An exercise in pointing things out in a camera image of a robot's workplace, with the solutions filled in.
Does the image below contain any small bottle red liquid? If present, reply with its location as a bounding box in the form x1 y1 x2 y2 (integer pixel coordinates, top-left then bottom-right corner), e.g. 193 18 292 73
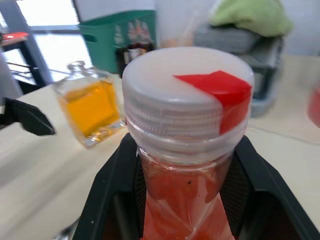
126 21 154 63

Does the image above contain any red juice plastic bottle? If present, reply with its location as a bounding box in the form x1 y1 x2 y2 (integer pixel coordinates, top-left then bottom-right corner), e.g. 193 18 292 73
136 136 248 240

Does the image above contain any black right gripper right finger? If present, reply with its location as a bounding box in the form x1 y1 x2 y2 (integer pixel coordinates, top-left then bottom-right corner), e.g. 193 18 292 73
221 136 320 240

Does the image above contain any red flat object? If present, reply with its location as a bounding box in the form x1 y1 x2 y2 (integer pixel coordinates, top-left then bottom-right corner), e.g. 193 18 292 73
1 31 30 41

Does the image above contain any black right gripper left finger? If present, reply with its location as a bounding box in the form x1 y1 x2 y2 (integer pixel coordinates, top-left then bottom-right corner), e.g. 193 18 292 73
74 132 148 240

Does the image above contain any small bottle dark liquid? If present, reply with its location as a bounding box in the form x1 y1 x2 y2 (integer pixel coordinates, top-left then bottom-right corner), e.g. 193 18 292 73
112 24 125 48

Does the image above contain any green cloth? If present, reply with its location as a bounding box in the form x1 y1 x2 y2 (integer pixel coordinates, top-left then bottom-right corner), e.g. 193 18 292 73
208 0 295 38

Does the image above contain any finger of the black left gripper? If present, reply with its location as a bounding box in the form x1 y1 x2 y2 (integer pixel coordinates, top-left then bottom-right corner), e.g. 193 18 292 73
3 97 57 137

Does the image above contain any dark metal rack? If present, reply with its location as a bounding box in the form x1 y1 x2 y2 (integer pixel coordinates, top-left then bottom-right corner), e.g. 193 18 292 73
0 0 55 95

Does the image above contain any clear measuring cup orange liquid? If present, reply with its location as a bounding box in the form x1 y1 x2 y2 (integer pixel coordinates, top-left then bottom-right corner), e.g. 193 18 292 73
154 0 202 50

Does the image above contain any small grey box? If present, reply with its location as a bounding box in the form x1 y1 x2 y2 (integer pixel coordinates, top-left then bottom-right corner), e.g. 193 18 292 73
193 23 261 55

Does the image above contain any square glass bottle orange liquid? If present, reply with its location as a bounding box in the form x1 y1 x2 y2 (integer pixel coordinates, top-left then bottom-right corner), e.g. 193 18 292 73
51 60 127 150

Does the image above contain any teal plastic basket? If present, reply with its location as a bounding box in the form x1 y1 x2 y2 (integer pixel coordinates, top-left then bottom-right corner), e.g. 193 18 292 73
78 9 157 75

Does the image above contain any clear pitcher pink liquid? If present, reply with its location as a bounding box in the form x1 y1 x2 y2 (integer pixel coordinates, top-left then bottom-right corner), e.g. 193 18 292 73
307 86 320 126

